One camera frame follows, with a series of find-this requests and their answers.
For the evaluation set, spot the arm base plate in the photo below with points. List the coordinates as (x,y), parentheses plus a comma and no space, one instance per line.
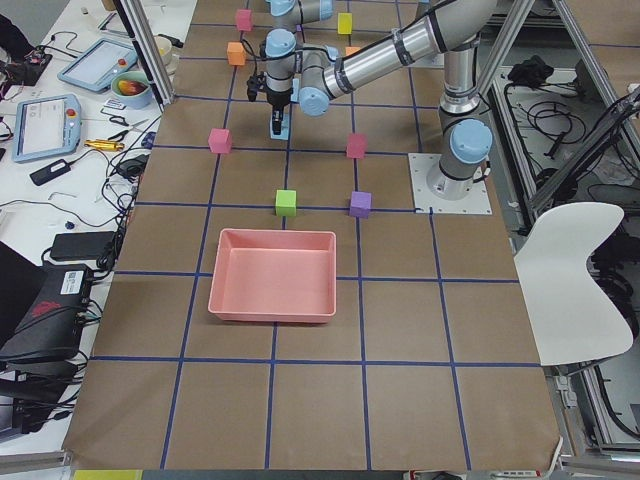
(434,192)

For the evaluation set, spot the orange foam block far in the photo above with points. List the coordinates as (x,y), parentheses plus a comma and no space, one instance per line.
(236,54)

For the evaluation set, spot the scissors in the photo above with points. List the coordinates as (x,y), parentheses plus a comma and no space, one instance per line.
(121,135)

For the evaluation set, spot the green bowl with fruit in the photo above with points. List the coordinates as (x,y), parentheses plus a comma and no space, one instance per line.
(132,89)

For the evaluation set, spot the black computer box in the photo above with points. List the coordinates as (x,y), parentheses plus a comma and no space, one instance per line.
(50,329)

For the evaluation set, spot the purple foam block left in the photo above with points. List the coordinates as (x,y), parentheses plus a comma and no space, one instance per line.
(360,204)

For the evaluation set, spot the pink foam block right far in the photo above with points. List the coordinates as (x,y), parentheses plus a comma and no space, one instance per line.
(244,20)

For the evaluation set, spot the green foam block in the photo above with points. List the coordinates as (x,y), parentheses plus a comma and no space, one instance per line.
(286,203)

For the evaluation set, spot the aluminium frame post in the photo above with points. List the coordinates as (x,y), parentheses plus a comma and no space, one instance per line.
(136,24)

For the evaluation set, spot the black power adapter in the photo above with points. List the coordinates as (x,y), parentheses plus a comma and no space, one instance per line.
(81,246)

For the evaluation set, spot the pink foam block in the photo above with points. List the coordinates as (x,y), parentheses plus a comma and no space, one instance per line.
(244,20)
(356,146)
(220,141)

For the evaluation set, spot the blue teach pendant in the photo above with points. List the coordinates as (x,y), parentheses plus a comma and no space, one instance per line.
(46,128)
(97,67)

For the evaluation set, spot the yellow foam block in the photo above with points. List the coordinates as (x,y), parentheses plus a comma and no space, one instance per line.
(345,23)

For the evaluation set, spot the pink foam block far left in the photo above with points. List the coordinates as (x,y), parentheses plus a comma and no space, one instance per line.
(220,141)

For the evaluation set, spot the orange foam block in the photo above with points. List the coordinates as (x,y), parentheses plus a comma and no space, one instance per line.
(236,54)
(349,50)

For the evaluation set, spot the light blue foam block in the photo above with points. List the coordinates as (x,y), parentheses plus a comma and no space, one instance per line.
(279,124)
(295,90)

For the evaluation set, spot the blue teach pendant far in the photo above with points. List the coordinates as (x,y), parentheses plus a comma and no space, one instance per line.
(97,67)

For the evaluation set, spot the pink plastic tray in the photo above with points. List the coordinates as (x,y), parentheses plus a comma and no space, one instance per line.
(275,276)

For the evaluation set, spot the blue teach pendant near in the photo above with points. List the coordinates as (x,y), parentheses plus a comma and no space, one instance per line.
(46,128)

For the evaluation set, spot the white chair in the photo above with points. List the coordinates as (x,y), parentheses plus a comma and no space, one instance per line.
(572,319)

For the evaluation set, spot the pink foam block near left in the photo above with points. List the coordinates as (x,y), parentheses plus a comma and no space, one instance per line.
(356,146)

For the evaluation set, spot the orange foam block near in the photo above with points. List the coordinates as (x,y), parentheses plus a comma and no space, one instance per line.
(349,50)

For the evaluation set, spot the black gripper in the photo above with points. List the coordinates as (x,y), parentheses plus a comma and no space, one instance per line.
(277,100)

